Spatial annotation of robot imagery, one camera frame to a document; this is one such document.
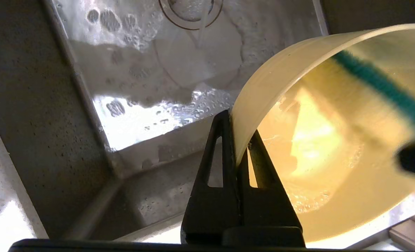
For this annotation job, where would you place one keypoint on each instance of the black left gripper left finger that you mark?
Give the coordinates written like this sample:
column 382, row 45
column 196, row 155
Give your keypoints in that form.
column 211, row 217

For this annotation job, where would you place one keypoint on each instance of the metal sink drain strainer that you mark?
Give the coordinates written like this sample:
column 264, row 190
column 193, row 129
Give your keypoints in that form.
column 179, row 17

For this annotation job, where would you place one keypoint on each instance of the stainless steel sink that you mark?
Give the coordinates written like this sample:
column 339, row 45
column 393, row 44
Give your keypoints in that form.
column 36, row 105

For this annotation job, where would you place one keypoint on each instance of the yellow plastic bowl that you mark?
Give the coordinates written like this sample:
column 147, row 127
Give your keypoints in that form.
column 263, row 80

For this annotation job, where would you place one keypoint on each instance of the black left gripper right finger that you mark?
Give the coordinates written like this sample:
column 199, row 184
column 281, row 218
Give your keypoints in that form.
column 274, row 220

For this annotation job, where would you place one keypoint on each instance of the running water stream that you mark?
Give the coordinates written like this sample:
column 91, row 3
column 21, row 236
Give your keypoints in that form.
column 204, row 24

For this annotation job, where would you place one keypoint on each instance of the green and yellow sponge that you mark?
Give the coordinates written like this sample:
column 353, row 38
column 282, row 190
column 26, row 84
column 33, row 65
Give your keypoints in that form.
column 386, row 87

